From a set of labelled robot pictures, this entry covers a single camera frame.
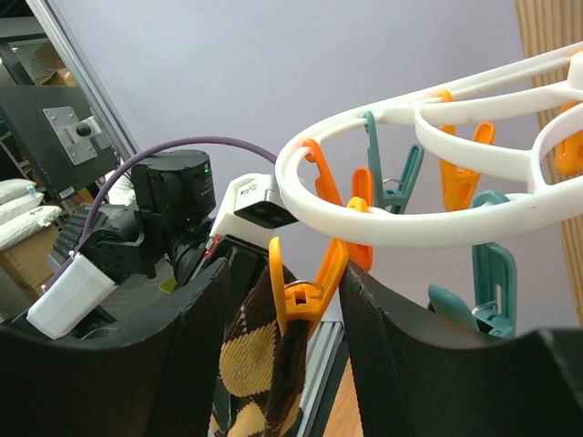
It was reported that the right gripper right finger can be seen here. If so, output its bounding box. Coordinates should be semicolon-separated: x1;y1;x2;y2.
339;264;582;436

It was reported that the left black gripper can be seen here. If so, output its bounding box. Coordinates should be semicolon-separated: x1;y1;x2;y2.
172;231;270;292

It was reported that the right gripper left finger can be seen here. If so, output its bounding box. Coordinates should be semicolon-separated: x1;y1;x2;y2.
1;259;230;436

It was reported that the yellow-orange clothes peg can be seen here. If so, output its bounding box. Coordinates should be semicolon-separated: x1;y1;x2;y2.
269;237;373;335

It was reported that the dark brown argyle sock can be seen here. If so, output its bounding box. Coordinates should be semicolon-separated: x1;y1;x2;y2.
210;269;310;436

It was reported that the white round clip hanger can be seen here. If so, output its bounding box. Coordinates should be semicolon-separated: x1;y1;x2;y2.
275;42;582;248

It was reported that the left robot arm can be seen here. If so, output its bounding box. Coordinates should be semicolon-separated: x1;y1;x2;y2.
16;149;267;340

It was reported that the orange clothes peg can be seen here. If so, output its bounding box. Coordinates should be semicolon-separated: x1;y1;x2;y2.
302;138;373;272

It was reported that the wooden hanging rack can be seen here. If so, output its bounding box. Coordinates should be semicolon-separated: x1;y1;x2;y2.
514;0;583;329

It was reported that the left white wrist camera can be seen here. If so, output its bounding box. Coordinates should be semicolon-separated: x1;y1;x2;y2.
210;173;298;248

